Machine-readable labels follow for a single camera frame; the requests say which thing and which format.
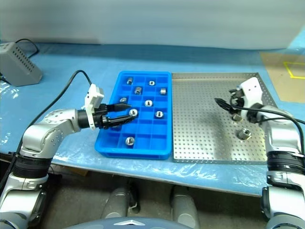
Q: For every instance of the yellow tape marking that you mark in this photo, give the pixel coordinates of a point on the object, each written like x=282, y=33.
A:
x=287, y=68

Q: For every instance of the grey rounded robot leg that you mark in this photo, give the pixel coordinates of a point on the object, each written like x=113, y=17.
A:
x=116, y=202
x=184, y=206

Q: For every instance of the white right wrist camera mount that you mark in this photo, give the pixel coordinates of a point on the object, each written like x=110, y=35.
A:
x=252, y=90

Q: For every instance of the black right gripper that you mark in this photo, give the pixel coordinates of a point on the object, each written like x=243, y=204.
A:
x=238, y=101

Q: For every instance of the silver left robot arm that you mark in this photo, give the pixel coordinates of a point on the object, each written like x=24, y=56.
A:
x=40, y=136

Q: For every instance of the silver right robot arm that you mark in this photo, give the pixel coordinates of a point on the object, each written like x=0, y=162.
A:
x=283, y=136

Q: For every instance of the brown mat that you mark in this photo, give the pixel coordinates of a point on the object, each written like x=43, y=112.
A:
x=281, y=83

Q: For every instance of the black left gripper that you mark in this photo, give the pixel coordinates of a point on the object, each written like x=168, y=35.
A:
x=101, y=119

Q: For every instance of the blue-grey rounded chest shell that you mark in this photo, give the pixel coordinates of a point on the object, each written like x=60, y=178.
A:
x=128, y=224

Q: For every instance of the blue plastic table cover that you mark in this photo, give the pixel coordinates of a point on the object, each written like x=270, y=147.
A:
x=71, y=62

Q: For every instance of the white foam backdrop board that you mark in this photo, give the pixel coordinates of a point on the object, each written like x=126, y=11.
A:
x=143, y=21

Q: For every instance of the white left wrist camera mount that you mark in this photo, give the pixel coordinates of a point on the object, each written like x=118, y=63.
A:
x=90, y=119

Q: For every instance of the perforated metal tray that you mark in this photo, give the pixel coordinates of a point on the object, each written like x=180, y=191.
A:
x=202, y=107

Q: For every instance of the blue compartment tray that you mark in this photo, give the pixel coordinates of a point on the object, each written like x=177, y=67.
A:
x=145, y=140

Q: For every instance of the metal nut in tray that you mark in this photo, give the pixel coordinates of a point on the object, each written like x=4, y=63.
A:
x=152, y=83
x=129, y=80
x=163, y=91
x=138, y=90

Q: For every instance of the grey vented device box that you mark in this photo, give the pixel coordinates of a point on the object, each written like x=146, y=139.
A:
x=21, y=71

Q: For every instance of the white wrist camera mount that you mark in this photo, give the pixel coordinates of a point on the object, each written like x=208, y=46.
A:
x=252, y=90
x=90, y=119

